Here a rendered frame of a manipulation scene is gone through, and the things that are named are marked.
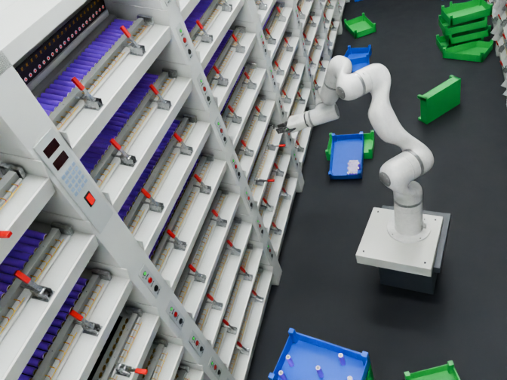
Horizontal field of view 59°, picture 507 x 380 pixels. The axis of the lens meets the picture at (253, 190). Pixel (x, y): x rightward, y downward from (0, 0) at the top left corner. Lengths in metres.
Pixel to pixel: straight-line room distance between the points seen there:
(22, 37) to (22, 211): 0.35
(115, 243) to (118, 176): 0.19
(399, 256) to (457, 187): 0.87
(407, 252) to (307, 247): 0.70
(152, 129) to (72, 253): 0.47
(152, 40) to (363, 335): 1.58
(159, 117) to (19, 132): 0.55
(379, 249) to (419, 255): 0.17
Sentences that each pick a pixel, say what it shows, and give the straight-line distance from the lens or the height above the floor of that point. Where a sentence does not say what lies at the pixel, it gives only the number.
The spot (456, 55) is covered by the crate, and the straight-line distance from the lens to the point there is 3.89.
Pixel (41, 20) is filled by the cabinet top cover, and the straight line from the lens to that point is 1.12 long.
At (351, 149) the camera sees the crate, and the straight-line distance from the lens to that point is 2.99.
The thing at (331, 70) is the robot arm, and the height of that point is 1.00.
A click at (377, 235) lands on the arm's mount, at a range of 2.14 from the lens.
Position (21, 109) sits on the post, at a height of 1.63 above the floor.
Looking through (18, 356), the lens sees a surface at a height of 1.29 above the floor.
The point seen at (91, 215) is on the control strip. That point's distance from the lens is 1.15.
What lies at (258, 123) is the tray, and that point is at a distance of 2.29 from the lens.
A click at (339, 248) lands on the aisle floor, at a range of 2.54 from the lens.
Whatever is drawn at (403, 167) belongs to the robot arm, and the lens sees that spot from 1.85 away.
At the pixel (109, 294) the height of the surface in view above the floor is 1.11.
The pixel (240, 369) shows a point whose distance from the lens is 2.13.
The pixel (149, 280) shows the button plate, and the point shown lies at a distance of 1.36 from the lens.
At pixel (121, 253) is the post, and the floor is 1.18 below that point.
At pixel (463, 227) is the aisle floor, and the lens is 2.60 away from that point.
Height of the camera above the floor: 1.99
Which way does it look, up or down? 41 degrees down
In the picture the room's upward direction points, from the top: 21 degrees counter-clockwise
